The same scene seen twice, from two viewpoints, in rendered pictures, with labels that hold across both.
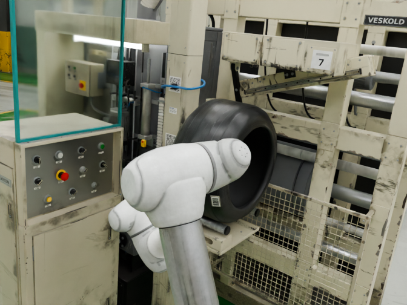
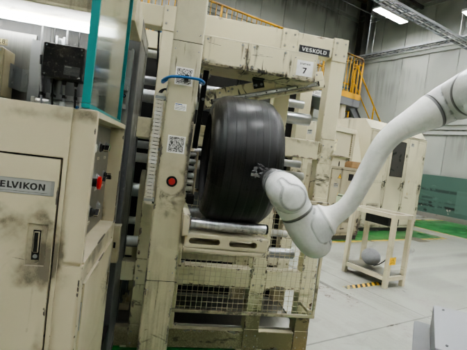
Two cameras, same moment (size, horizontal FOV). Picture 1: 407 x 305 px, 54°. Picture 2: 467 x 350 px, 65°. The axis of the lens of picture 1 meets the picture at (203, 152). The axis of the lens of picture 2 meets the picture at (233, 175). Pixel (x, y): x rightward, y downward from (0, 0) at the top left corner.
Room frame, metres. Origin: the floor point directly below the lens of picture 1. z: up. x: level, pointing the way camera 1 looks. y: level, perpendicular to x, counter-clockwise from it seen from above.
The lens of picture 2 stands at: (0.69, 1.12, 1.20)
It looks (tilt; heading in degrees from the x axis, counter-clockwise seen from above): 3 degrees down; 314
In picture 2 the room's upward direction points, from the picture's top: 7 degrees clockwise
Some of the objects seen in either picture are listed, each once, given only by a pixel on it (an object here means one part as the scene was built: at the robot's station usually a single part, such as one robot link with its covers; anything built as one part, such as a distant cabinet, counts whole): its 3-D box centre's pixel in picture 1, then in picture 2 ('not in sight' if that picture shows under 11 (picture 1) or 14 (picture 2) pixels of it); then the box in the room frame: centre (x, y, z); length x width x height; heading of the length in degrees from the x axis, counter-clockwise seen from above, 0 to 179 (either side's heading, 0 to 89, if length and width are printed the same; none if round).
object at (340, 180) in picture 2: not in sight; (332, 201); (3.88, -4.75, 0.62); 0.91 x 0.58 x 1.25; 77
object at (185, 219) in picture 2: not in sight; (184, 216); (2.00, 0.06, 0.90); 0.40 x 0.03 x 0.10; 144
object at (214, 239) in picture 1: (196, 229); (225, 240); (1.78, 0.00, 0.84); 0.36 x 0.09 x 0.06; 54
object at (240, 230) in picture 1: (212, 227); (219, 241); (1.90, -0.08, 0.80); 0.37 x 0.36 x 0.02; 144
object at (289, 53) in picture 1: (286, 52); (256, 64); (2.06, -0.36, 1.71); 0.61 x 0.25 x 0.15; 54
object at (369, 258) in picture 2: not in sight; (377, 244); (2.35, -3.09, 0.40); 0.60 x 0.35 x 0.80; 167
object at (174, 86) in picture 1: (183, 84); (183, 79); (2.03, 0.13, 1.51); 0.19 x 0.19 x 0.06; 54
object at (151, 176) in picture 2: (162, 141); (155, 148); (2.05, 0.22, 1.19); 0.05 x 0.04 x 0.48; 144
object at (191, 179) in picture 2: not in sight; (177, 176); (2.33, -0.13, 1.05); 0.20 x 0.15 x 0.30; 54
